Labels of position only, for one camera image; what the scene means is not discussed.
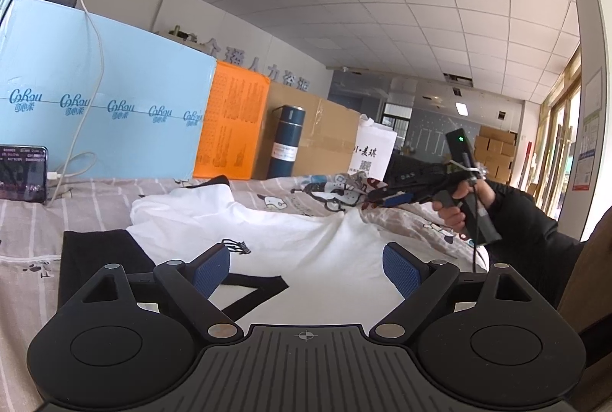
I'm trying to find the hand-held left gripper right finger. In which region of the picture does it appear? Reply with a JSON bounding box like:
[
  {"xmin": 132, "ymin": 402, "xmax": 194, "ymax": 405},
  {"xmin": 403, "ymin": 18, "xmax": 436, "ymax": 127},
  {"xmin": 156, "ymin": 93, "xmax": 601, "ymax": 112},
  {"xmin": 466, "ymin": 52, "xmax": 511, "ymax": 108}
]
[{"xmin": 369, "ymin": 243, "xmax": 550, "ymax": 341}]

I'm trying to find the dark blue thermos bottle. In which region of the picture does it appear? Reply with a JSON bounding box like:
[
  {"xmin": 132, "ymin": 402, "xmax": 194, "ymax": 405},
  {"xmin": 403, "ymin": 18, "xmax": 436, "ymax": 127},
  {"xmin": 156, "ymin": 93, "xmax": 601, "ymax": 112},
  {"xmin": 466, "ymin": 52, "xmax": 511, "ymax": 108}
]
[{"xmin": 268, "ymin": 105, "xmax": 307, "ymax": 178}]

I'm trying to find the printed striped bed sheet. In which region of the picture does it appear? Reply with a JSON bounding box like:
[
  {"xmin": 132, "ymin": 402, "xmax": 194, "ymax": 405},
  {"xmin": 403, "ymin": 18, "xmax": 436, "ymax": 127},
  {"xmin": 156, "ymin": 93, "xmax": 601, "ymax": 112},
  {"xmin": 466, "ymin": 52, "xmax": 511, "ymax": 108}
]
[{"xmin": 0, "ymin": 173, "xmax": 488, "ymax": 394}]

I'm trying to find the person's right hand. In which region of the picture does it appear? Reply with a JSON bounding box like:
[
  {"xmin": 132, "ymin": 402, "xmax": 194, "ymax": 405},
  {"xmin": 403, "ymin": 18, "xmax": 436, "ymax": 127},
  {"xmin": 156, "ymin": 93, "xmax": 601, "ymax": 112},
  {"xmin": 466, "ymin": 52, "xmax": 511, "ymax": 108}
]
[{"xmin": 431, "ymin": 179, "xmax": 500, "ymax": 235}]

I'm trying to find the large light blue box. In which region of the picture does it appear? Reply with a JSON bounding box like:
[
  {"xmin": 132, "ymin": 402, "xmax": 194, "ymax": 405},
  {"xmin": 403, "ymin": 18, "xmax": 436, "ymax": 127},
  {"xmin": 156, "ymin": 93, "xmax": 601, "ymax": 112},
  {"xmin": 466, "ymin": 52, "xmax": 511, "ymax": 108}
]
[{"xmin": 0, "ymin": 0, "xmax": 218, "ymax": 181}]

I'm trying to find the wooden framed glass door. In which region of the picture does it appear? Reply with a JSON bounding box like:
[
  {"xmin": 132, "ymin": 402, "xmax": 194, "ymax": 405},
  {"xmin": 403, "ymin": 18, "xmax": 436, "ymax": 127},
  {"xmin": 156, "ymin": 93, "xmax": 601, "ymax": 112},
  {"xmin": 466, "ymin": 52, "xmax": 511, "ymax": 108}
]
[{"xmin": 535, "ymin": 49, "xmax": 581, "ymax": 212}]

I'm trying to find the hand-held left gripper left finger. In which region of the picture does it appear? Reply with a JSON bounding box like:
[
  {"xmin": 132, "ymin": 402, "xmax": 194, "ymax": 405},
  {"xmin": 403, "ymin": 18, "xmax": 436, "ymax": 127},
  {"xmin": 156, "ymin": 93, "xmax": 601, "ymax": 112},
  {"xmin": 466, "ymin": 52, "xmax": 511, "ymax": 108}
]
[{"xmin": 62, "ymin": 244, "xmax": 246, "ymax": 342}]

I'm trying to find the white T-shirt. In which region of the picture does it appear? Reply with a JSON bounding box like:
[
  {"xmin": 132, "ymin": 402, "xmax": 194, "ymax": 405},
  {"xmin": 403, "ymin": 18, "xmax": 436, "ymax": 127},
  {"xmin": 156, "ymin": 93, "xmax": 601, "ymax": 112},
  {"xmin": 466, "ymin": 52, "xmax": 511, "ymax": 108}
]
[{"xmin": 127, "ymin": 184, "xmax": 491, "ymax": 322}]

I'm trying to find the white paper bag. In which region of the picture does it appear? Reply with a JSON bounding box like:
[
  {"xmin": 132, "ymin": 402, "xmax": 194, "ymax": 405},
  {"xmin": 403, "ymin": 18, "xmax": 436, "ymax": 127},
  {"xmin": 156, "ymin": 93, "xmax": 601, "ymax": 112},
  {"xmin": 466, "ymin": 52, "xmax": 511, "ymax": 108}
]
[{"xmin": 347, "ymin": 116, "xmax": 399, "ymax": 181}]

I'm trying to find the person's right forearm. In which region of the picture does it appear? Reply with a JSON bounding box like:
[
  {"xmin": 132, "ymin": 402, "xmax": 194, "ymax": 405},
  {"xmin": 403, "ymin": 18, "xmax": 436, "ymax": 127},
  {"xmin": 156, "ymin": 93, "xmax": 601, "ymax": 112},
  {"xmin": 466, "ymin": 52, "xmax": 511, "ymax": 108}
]
[{"xmin": 485, "ymin": 180, "xmax": 586, "ymax": 312}]

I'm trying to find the smartphone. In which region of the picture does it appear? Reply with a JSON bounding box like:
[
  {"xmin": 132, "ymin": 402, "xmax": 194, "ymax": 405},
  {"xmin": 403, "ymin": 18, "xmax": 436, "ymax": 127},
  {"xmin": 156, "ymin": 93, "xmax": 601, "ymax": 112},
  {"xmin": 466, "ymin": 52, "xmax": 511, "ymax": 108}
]
[{"xmin": 0, "ymin": 144, "xmax": 49, "ymax": 205}]

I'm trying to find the brown wooden board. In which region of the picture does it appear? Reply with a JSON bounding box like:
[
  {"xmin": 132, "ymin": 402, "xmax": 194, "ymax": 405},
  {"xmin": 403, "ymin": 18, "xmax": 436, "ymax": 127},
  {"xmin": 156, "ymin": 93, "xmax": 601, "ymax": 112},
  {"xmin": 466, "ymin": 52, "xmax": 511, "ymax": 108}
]
[{"xmin": 557, "ymin": 204, "xmax": 612, "ymax": 375}]

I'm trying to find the brown cardboard box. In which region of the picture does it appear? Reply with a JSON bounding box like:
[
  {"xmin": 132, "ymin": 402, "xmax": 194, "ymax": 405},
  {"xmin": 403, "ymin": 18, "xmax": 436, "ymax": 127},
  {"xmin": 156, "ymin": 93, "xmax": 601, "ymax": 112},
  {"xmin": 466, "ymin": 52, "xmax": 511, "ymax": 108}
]
[{"xmin": 251, "ymin": 84, "xmax": 361, "ymax": 178}]

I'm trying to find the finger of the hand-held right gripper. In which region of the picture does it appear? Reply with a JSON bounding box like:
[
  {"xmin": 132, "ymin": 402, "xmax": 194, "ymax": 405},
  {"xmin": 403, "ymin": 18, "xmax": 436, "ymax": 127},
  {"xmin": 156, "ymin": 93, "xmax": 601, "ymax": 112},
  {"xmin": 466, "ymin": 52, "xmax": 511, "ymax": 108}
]
[{"xmin": 364, "ymin": 182, "xmax": 417, "ymax": 209}]

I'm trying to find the stack of cardboard boxes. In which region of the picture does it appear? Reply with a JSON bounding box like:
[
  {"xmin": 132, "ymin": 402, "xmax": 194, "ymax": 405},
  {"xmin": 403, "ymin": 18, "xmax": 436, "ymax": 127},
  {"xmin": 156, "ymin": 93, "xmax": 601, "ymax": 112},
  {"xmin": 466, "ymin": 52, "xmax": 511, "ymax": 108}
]
[{"xmin": 473, "ymin": 125, "xmax": 518, "ymax": 183}]

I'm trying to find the black cloth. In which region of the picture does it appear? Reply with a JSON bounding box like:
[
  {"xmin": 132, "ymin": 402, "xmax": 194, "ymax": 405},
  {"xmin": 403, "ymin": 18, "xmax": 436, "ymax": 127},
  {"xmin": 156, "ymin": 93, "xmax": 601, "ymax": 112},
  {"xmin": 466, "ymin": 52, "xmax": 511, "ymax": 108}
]
[{"xmin": 58, "ymin": 229, "xmax": 156, "ymax": 310}]

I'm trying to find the wall notice poster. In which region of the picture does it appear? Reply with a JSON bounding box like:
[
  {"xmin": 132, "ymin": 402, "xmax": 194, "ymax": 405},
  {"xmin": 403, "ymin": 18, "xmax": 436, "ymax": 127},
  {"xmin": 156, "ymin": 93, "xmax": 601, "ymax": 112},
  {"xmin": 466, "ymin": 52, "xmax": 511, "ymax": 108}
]
[{"xmin": 571, "ymin": 67, "xmax": 604, "ymax": 193}]

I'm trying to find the orange box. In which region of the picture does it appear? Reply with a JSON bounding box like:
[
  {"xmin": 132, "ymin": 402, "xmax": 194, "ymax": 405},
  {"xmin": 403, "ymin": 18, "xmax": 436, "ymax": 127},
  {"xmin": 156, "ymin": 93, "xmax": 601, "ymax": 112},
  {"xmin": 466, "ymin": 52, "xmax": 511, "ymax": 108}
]
[{"xmin": 194, "ymin": 60, "xmax": 271, "ymax": 181}]

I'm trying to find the white charging cable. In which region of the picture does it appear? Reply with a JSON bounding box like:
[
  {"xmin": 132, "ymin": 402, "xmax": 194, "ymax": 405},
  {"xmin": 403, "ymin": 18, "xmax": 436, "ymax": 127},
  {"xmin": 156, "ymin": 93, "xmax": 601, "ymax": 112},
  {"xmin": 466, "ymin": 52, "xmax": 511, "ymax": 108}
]
[{"xmin": 45, "ymin": 0, "xmax": 106, "ymax": 205}]

